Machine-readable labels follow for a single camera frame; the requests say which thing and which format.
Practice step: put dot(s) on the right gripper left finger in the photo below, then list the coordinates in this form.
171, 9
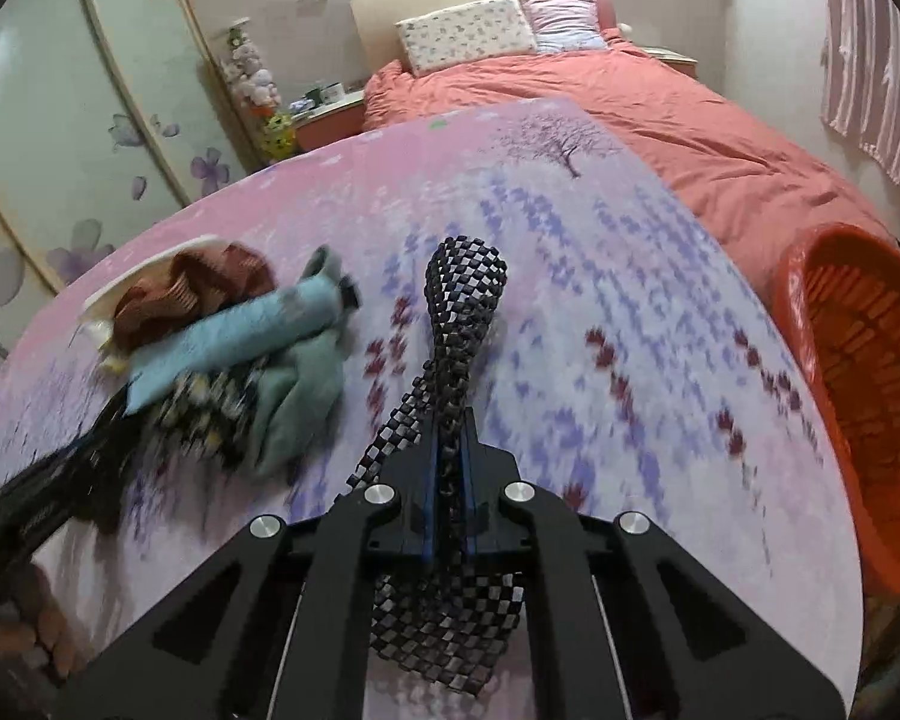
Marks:
411, 535

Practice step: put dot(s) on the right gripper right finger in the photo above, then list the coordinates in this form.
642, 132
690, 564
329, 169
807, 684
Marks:
493, 492

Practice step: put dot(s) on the black white checkered scrunchie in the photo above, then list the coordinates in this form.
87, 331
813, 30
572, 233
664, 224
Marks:
448, 621

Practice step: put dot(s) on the black daisy floral scrunchie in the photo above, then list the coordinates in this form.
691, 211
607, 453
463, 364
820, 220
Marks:
212, 415

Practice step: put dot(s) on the teal green sock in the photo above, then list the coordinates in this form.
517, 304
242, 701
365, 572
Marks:
299, 386

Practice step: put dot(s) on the light blue cloth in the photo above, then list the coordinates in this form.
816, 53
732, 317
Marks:
247, 331

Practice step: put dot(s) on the brown plaid scrunchie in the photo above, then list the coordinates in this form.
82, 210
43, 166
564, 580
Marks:
199, 284

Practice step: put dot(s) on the person's left hand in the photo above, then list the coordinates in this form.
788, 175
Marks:
32, 621

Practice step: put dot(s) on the white crumpled tissue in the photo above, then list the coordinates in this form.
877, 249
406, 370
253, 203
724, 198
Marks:
99, 309

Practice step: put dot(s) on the floral pink purple bedsheet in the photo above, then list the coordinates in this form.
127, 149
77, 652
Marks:
623, 620

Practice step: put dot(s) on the pink white nightstand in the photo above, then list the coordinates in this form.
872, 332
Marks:
332, 122

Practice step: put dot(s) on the floral sliding wardrobe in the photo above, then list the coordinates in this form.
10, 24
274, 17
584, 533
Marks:
111, 119

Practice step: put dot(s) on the white mug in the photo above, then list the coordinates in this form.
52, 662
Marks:
332, 93

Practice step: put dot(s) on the hanging plush toys column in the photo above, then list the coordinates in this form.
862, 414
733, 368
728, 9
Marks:
260, 106

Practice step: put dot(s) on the coral pink duvet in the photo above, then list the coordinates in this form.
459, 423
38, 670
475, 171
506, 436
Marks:
749, 186

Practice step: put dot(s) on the orange plastic laundry basket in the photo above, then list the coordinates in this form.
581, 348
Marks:
837, 303

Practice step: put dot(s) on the white floral pillow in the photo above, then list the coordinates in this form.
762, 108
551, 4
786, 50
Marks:
482, 29

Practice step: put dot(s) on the pink striped pillow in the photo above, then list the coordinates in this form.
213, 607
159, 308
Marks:
564, 25

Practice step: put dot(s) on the right side nightstand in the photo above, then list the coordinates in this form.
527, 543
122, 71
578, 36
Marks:
679, 62

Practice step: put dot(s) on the pink striped curtain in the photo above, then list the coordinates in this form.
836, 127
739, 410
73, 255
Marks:
862, 80

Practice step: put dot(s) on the wall power socket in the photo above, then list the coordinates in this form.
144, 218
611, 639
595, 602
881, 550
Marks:
310, 7

